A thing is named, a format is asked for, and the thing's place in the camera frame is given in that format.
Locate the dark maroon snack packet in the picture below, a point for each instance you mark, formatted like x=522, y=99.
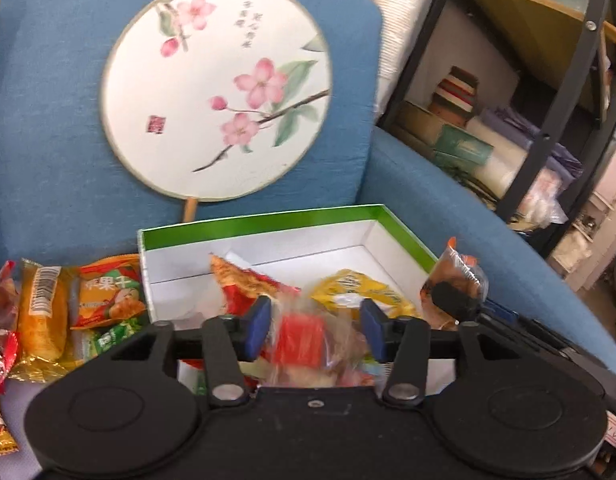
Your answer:
x=0, y=305

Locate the yellow bread snack packet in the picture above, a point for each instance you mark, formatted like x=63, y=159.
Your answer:
x=43, y=310

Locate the striped ceramic vase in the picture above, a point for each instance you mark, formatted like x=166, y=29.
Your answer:
x=455, y=92

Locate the white plastic-wrapped roll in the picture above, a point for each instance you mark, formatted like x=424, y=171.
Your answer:
x=402, y=25

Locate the red spicy strip packet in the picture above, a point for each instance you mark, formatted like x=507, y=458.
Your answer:
x=243, y=280

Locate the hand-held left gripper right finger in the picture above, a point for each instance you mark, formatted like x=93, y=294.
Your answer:
x=372, y=327

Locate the round floral hand fan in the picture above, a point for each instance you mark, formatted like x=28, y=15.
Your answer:
x=213, y=90

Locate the blue fabric sofa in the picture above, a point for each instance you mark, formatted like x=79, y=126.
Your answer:
x=48, y=85

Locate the orange dried fruit packet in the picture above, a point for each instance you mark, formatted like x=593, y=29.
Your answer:
x=108, y=295

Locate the green triangular snack packet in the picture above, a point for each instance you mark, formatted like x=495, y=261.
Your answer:
x=115, y=337

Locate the green cardboard box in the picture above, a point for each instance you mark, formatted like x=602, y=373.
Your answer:
x=288, y=230

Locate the purple folded cloth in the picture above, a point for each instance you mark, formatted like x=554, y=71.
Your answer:
x=532, y=130

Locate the clear brown snack packet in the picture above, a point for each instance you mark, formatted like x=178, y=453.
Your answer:
x=452, y=270

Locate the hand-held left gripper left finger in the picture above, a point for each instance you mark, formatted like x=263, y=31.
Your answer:
x=257, y=327

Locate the clear nut packet red label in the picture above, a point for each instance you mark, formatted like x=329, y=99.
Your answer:
x=300, y=340

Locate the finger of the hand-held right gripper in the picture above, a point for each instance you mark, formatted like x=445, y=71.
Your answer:
x=455, y=302

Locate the sleeve of white paper cups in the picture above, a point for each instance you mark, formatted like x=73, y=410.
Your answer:
x=497, y=160

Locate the black metal shelf rack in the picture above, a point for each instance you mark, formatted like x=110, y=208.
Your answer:
x=577, y=85

